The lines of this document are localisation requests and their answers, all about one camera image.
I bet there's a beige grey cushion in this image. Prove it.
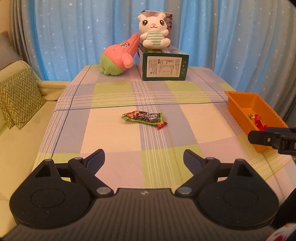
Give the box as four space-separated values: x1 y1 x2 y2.
0 31 21 70

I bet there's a blue star curtain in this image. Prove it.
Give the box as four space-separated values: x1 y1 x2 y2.
10 1 295 126

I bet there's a small red candy wrapper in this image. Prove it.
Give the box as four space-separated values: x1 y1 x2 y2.
157 121 168 130

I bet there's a grey brown box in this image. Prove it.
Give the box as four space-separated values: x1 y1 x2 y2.
141 10 173 39

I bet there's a green brown snack packet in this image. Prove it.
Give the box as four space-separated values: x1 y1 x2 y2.
121 110 164 125

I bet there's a light green sofa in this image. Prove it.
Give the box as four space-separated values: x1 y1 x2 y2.
0 60 71 239

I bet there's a green white carton box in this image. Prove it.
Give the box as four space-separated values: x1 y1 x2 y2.
135 44 189 81

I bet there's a red snack packet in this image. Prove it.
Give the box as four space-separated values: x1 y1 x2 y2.
253 114 268 131

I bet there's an orange plastic basket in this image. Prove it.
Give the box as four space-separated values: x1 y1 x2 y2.
225 91 295 155

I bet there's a green zigzag cushion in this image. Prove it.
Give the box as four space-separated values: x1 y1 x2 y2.
1 68 46 129

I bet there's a white bunny plush toy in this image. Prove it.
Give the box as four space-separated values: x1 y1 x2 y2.
137 12 171 50

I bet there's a pink green star plush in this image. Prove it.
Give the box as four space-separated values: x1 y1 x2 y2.
99 33 140 76

